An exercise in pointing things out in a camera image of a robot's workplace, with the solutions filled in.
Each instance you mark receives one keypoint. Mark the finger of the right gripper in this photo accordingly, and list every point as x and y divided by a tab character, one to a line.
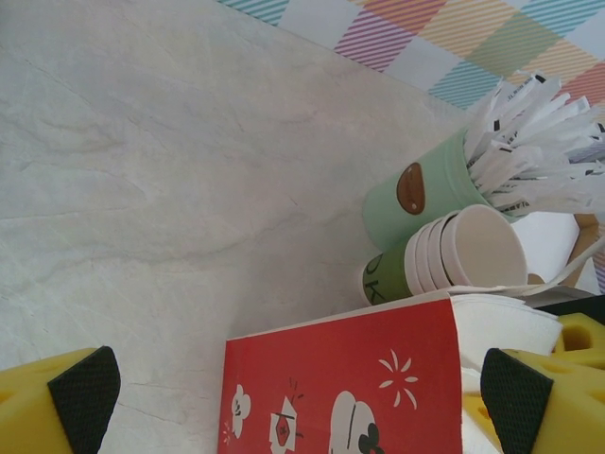
475	411
586	340

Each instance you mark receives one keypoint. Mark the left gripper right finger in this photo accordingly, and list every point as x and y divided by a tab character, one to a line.
576	416

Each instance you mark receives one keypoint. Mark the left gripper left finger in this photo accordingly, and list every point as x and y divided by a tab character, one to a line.
28	411

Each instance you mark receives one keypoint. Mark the brown cardboard napkin tray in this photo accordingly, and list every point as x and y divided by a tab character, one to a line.
591	236

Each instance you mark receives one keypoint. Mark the red white paper bag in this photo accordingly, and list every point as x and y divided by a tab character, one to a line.
331	359

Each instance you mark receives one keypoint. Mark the green paper coffee cup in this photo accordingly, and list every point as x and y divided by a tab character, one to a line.
383	279
434	255
422	260
411	265

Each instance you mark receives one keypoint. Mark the stack of paper cups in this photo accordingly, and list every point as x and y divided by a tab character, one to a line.
487	246

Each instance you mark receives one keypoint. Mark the mint green holder cup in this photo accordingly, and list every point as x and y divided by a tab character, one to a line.
392	208

